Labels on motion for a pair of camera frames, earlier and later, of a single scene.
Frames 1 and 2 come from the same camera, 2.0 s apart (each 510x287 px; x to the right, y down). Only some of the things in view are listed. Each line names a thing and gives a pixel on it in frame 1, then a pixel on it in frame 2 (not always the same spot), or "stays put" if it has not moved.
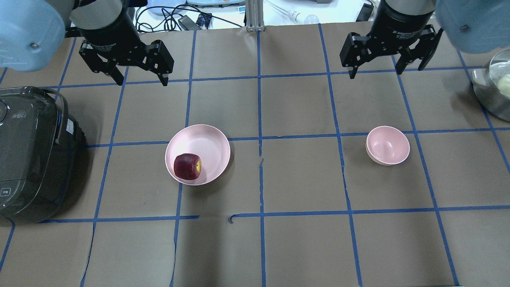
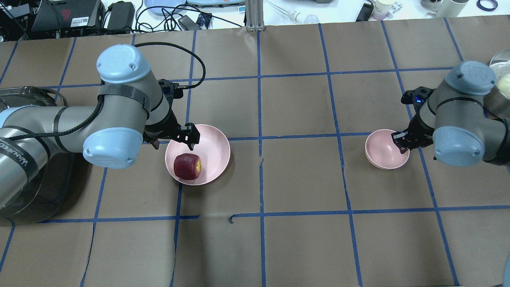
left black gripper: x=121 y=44 to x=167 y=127
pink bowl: x=387 y=146 stays put
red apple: x=187 y=166 stays put
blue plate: x=164 y=7 stays put
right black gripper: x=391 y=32 to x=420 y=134
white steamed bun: x=503 y=85 stays put
